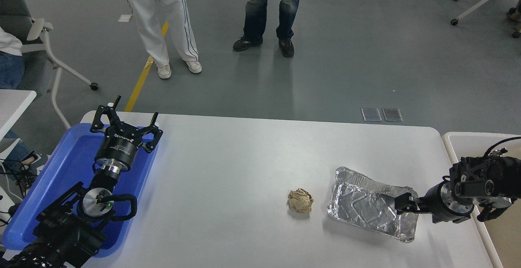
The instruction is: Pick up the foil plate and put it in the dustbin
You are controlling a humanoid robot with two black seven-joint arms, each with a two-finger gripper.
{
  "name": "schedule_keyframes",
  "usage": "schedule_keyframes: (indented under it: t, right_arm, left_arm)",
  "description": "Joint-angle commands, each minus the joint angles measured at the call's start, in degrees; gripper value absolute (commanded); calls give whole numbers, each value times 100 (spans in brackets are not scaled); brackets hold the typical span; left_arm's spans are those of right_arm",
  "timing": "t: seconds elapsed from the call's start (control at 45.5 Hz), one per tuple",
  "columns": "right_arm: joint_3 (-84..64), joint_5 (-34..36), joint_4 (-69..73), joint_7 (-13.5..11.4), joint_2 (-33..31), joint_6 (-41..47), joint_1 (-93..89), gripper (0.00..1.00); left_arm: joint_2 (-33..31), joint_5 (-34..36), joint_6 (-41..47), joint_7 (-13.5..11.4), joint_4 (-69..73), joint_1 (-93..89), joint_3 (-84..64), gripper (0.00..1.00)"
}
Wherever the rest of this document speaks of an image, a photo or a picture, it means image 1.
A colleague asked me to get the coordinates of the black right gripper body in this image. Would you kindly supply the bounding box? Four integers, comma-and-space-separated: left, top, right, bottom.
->
422, 182, 453, 224

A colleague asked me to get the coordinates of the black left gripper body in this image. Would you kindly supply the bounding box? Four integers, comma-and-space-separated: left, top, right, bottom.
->
94, 123, 144, 167

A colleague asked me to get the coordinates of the silver foil tray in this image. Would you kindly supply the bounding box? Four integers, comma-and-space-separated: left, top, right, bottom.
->
327, 167, 420, 243

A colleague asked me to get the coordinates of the grey floor plate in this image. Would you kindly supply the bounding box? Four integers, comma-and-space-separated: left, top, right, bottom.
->
361, 108, 382, 122
383, 108, 403, 122

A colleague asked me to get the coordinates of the blue plastic tray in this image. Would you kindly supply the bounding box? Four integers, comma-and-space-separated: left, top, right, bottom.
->
1, 123, 159, 258

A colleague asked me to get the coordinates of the large pale bin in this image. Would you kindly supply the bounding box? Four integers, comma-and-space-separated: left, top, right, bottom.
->
442, 132, 521, 268

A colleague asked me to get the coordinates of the grey office chair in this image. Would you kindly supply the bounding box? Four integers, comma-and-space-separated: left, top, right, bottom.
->
0, 0, 99, 129

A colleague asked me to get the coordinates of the white side table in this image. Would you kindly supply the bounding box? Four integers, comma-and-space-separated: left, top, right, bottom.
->
0, 89, 37, 160

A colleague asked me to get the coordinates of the crumpled tan paper ball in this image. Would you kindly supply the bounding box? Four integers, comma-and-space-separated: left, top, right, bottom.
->
288, 188, 314, 214

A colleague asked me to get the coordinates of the white wheeled chair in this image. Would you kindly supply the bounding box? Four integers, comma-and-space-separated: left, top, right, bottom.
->
450, 0, 521, 26

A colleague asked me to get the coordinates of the black cable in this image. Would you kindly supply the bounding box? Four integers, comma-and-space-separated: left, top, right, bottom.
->
0, 160, 41, 224

